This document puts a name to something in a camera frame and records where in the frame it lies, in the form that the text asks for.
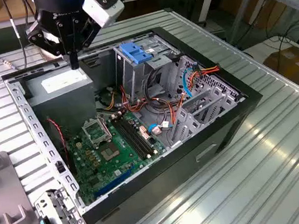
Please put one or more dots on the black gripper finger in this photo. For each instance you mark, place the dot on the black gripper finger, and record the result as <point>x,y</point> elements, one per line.
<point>91,30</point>
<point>39,35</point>

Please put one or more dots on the metal optical drive cage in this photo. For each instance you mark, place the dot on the metal optical drive cage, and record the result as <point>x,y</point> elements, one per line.
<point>133,77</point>

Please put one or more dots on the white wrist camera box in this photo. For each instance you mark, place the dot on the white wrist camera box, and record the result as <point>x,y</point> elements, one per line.
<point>100,9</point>

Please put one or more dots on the metal disk bay cage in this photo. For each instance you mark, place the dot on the metal disk bay cage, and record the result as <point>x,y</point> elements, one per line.
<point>215,99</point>

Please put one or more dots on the green motherboard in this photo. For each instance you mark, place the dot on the green motherboard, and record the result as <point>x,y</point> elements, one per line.
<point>126,163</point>

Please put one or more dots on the blue expansion slot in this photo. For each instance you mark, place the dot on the blue expansion slot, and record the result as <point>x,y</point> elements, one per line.
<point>115,184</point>

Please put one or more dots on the black PC case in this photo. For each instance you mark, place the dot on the black PC case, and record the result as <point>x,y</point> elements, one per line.
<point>162,177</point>

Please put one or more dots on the large brown cardboard box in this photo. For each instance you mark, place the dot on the large brown cardboard box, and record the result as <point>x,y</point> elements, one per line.
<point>292,68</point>

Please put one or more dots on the black RAM slot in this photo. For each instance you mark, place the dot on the black RAM slot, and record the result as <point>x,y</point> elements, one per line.
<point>132,137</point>
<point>129,139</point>
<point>138,134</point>
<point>135,136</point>

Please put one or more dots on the CPU socket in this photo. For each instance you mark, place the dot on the CPU socket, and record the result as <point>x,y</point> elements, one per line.
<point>111,151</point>

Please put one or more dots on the grey power supply unit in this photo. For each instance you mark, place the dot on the grey power supply unit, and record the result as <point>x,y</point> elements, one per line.
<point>64,107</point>

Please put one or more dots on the blue plastic drive latch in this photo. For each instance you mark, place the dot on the blue plastic drive latch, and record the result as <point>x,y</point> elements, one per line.
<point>135,53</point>

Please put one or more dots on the black case latch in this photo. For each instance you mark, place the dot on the black case latch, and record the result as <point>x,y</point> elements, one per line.
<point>59,167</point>

